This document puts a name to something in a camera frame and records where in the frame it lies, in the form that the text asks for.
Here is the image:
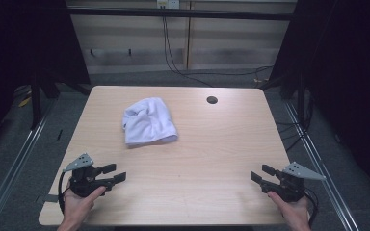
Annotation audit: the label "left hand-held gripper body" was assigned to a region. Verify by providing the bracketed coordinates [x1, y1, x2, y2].
[63, 152, 115, 198]

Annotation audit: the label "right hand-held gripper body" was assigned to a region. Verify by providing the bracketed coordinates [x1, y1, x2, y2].
[260, 161, 328, 204]

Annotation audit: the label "white towel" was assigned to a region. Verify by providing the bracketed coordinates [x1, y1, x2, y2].
[121, 96, 179, 149]

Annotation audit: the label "person's right hand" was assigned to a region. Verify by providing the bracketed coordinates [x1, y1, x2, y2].
[267, 191, 312, 226]

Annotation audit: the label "person's left hand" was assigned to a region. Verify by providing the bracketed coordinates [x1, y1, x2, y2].
[59, 185, 107, 226]

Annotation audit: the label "grey tape strip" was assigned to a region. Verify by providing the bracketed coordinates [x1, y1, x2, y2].
[36, 193, 60, 205]

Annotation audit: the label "black stand leg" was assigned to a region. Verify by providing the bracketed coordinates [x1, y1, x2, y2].
[29, 75, 43, 131]

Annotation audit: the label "yellow object on floor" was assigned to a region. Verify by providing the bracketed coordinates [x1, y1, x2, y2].
[17, 95, 33, 109]

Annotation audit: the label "black curtain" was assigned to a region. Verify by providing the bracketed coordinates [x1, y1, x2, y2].
[268, 0, 370, 201]
[0, 0, 92, 158]

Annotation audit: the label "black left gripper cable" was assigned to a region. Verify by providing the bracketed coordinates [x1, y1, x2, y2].
[57, 170, 75, 215]

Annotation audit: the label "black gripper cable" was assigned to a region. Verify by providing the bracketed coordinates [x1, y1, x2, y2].
[303, 188, 320, 226]
[57, 170, 75, 215]

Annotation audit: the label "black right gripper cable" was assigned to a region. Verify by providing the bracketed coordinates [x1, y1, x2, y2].
[303, 188, 320, 226]

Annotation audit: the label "metal floor rail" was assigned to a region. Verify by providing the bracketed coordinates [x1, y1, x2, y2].
[283, 100, 361, 231]
[0, 97, 58, 231]

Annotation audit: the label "black floor cables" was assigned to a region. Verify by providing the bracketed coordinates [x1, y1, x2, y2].
[275, 92, 314, 152]

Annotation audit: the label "black wall cable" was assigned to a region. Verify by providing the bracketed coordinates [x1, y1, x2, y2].
[161, 7, 275, 89]

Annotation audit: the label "black horizontal frame bar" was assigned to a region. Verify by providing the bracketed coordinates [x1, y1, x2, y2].
[66, 7, 299, 22]

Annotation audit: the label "white wall socket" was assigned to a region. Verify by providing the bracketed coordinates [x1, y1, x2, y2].
[156, 0, 181, 10]

